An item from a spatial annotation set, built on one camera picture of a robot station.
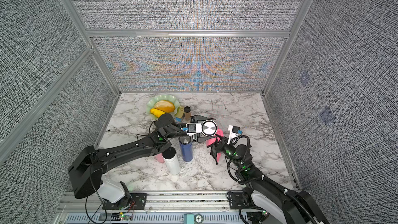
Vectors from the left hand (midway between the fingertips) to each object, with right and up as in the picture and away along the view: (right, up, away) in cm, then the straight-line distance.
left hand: (218, 126), depth 60 cm
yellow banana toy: (-35, +4, +41) cm, 54 cm away
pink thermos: (-28, -20, +23) cm, 42 cm away
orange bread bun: (-30, +8, +43) cm, 53 cm away
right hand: (-2, -5, +15) cm, 16 cm away
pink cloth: (-1, -9, +13) cm, 15 cm away
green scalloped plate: (-41, +9, +47) cm, 63 cm away
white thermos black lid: (-19, -16, +6) cm, 25 cm away
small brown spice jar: (-14, +3, +38) cm, 40 cm away
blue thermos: (-14, -12, +14) cm, 23 cm away
